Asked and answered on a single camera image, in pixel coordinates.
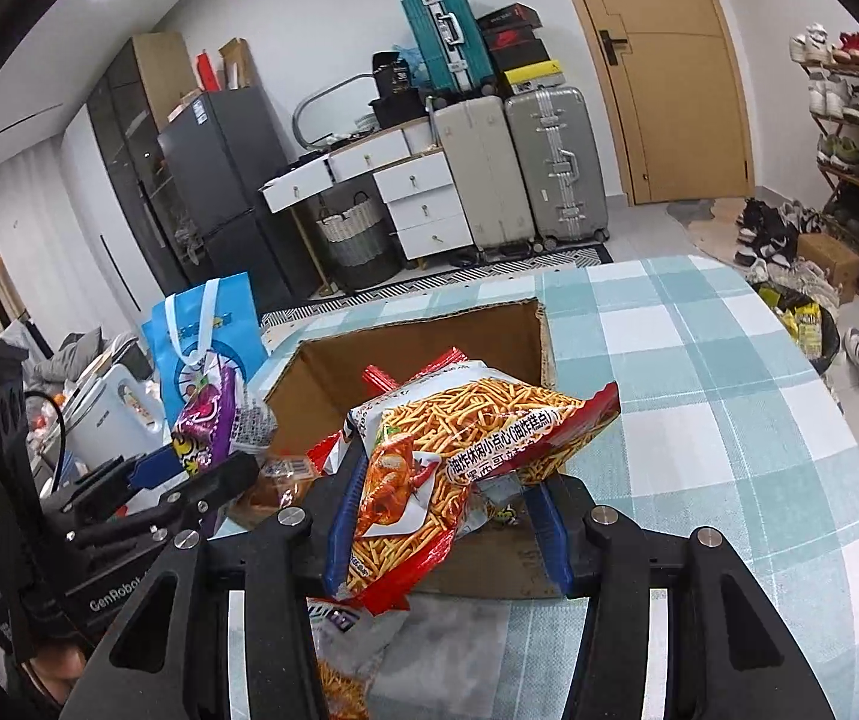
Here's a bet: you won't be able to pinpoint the blue gift bag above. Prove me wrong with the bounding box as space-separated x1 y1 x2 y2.
140 274 269 428

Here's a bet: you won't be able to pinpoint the black paper bag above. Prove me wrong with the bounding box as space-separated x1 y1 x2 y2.
369 49 419 102

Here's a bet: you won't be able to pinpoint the teal checked tablecloth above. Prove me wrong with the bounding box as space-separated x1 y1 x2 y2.
226 255 859 720

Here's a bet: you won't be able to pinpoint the grey floor rug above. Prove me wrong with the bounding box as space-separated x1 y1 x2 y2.
665 195 753 256

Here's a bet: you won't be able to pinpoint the silver suitcase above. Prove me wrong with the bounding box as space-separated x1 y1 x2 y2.
504 86 612 248

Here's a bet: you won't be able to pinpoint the wooden door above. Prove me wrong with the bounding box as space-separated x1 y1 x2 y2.
549 0 756 205

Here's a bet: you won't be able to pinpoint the beige suitcase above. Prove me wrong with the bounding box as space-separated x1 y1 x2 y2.
429 94 539 256

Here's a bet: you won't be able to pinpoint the yellow black box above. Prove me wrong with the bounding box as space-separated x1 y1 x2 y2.
495 58 567 98

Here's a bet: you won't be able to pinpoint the dark glass cabinet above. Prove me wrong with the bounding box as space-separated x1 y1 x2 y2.
88 34 197 297

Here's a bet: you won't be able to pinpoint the white appliance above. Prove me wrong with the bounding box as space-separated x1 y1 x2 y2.
65 364 167 473

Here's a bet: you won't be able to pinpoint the black trash bin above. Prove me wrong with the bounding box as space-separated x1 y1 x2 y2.
770 289 843 376

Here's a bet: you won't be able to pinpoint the pile of shoes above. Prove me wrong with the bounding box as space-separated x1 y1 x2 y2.
733 197 843 308

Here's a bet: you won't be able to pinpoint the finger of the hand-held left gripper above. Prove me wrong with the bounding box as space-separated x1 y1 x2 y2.
69 454 261 552
61 446 197 515

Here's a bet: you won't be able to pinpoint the white drawer cabinet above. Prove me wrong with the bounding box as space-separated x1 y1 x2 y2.
260 124 475 260

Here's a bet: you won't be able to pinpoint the flat cardboard pieces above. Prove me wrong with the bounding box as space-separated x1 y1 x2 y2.
219 37 258 91

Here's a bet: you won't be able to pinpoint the fried noodle snack bag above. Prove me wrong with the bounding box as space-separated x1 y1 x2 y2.
307 596 415 720
343 360 621 616

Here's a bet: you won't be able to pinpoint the large cardboard box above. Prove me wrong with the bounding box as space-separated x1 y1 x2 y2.
260 298 573 601

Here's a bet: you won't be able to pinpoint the person's left hand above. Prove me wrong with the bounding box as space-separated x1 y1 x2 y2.
24 645 96 706

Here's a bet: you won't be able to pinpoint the black red shoebox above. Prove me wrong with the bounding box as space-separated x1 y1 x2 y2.
476 4 550 68

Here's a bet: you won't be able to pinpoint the teal suitcase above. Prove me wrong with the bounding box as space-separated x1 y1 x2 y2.
399 0 494 98

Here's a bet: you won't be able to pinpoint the red corn snack bag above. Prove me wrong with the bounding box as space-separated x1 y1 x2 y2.
361 347 475 398

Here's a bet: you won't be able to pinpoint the clear bread packet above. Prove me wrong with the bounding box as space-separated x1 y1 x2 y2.
230 450 321 530

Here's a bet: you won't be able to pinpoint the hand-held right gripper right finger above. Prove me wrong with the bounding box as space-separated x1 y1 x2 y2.
526 476 813 720

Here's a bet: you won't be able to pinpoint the dark grey refrigerator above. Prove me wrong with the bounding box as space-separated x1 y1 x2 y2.
155 86 325 301

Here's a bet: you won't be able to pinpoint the woven laundry basket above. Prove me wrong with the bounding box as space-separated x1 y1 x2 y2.
314 193 404 292

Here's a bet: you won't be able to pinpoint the small brown cardboard box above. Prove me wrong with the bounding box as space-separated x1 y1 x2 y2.
797 232 859 305

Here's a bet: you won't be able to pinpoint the purple snack packet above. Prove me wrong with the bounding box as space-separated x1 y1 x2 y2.
170 351 280 477

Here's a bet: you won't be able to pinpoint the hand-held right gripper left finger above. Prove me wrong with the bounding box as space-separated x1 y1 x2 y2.
61 450 370 720

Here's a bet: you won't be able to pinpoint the wooden shoe rack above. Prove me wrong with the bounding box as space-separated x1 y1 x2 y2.
789 22 859 338

